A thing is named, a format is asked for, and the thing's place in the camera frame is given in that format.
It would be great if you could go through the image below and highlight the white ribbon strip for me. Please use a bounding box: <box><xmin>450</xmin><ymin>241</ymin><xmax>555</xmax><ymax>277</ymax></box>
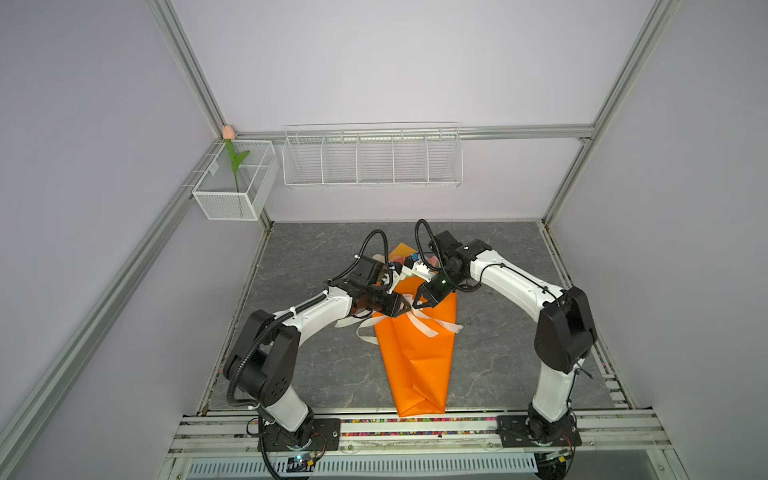
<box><xmin>334</xmin><ymin>307</ymin><xmax>463</xmax><ymax>346</ymax></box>

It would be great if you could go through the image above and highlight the orange wrapping paper sheet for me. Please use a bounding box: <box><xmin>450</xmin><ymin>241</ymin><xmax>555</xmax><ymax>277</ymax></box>
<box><xmin>370</xmin><ymin>242</ymin><xmax>460</xmax><ymax>418</ymax></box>

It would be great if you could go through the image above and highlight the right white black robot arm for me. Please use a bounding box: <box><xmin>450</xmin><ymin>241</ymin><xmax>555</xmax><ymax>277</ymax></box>
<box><xmin>403</xmin><ymin>236</ymin><xmax>597</xmax><ymax>446</ymax></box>

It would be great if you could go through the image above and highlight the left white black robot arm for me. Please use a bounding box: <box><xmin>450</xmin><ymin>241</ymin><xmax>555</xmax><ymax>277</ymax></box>
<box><xmin>222</xmin><ymin>286</ymin><xmax>411</xmax><ymax>447</ymax></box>

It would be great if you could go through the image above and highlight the pink tulip fake flower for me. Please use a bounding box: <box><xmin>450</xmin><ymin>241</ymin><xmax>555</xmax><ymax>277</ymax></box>
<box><xmin>221</xmin><ymin>125</ymin><xmax>250</xmax><ymax>193</ymax></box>

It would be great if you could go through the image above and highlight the white mesh corner basket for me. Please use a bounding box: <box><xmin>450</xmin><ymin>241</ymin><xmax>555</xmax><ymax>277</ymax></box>
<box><xmin>192</xmin><ymin>140</ymin><xmax>279</xmax><ymax>221</ymax></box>

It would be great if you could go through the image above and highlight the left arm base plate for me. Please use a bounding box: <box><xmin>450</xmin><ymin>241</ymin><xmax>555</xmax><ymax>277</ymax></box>
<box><xmin>260</xmin><ymin>417</ymin><xmax>341</xmax><ymax>452</ymax></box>

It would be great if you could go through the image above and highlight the white wire wall basket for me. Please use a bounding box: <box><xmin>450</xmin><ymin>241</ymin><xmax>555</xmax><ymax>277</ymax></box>
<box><xmin>282</xmin><ymin>122</ymin><xmax>464</xmax><ymax>188</ymax></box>

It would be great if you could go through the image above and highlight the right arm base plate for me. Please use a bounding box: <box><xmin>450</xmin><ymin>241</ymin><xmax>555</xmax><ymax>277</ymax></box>
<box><xmin>496</xmin><ymin>415</ymin><xmax>582</xmax><ymax>448</ymax></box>

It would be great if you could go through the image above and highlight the aluminium front rail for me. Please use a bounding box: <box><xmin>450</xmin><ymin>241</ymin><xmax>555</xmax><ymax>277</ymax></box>
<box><xmin>168</xmin><ymin>410</ymin><xmax>673</xmax><ymax>458</ymax></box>

